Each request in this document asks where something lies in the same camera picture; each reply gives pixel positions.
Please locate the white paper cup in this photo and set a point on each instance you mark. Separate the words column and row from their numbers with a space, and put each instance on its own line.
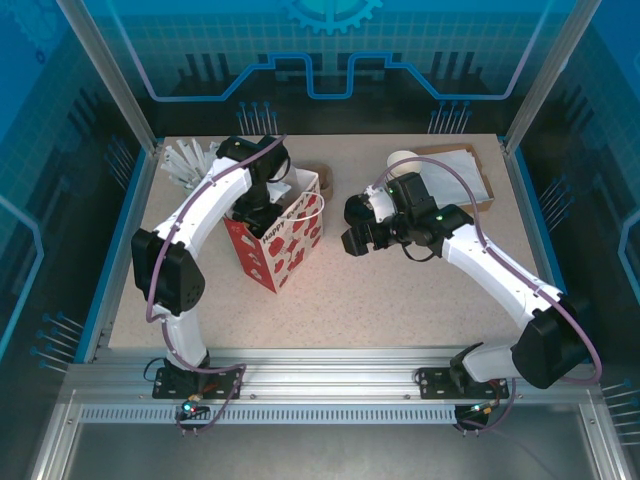
column 405, row 161

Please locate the steel bottom panel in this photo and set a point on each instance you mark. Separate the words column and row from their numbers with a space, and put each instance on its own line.
column 325, row 450

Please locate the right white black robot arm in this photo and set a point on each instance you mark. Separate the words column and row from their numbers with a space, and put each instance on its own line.
column 500, row 275

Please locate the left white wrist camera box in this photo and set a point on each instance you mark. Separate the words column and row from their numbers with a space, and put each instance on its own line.
column 281, row 191

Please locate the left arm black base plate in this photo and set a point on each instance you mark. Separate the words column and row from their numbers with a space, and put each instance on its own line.
column 225, row 382

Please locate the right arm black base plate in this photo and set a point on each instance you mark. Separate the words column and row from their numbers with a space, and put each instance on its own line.
column 435, row 385

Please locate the beige pulp cup carrier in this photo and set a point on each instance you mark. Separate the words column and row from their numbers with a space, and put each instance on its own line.
column 328, row 192
column 325, row 175

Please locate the red white paper bag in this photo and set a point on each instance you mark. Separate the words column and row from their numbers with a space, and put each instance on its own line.
column 290, row 250

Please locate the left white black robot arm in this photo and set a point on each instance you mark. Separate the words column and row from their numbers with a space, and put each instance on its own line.
column 215, row 200

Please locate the aluminium frame rail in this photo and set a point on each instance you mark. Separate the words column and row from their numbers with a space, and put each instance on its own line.
column 325, row 375

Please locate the brown cardboard tray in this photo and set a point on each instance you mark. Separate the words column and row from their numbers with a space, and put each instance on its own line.
column 489, row 197

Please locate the white paper napkin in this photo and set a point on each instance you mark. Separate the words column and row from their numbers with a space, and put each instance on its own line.
column 470, row 170

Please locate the aluminium frame post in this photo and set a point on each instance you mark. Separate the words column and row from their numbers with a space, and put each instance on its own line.
column 110, row 75
column 550, row 75

